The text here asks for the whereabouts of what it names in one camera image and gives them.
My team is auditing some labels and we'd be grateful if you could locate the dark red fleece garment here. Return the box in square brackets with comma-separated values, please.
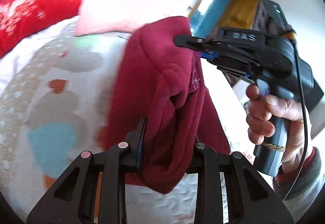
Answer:
[97, 16, 230, 194]

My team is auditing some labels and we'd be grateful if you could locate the person's right hand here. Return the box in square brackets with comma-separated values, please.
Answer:
[246, 84, 313, 173]

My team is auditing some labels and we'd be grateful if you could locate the wooden door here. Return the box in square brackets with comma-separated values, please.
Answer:
[188, 0, 259, 37]

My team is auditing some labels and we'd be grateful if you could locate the grey and red sleeve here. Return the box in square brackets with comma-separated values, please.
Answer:
[273, 147, 324, 222]

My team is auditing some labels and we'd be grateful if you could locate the beige heart-patterned quilt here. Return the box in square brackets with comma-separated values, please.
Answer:
[0, 22, 257, 224]

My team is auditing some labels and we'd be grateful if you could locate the pale pink fleece blanket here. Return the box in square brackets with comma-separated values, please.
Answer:
[0, 16, 79, 94]

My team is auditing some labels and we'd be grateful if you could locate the red floral quilt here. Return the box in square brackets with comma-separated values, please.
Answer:
[1, 0, 82, 57]

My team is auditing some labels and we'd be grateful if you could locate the black cable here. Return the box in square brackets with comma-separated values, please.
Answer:
[282, 33, 310, 201]

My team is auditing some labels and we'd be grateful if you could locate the pink corduroy pillow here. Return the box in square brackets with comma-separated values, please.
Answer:
[75, 0, 166, 36]

